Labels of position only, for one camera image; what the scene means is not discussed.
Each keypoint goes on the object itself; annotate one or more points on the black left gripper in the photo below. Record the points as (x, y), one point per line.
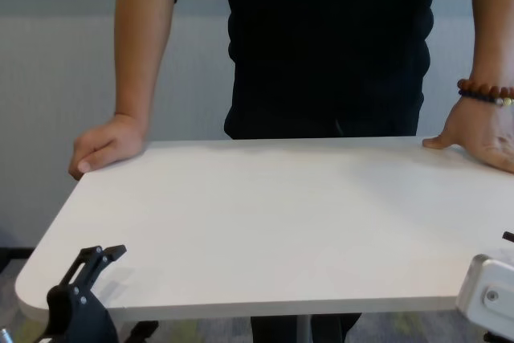
(80, 319)

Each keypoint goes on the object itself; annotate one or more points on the white rolling pedestal table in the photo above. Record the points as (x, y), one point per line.
(281, 218)

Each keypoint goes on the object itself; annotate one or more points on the black sweater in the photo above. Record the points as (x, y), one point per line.
(329, 37)

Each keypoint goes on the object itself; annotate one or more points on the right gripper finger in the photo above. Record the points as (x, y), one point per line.
(509, 237)
(500, 337)

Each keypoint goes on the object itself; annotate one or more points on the person's right forearm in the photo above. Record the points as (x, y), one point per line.
(138, 58)

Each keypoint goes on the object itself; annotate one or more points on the person's right hand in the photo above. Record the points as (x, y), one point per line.
(108, 146)

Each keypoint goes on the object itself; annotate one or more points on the black baseboard strip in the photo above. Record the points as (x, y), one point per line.
(18, 251)

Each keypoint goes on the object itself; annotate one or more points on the person's left hand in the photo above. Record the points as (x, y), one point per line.
(486, 138)

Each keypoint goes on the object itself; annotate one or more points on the person's left forearm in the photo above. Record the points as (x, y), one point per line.
(494, 17)

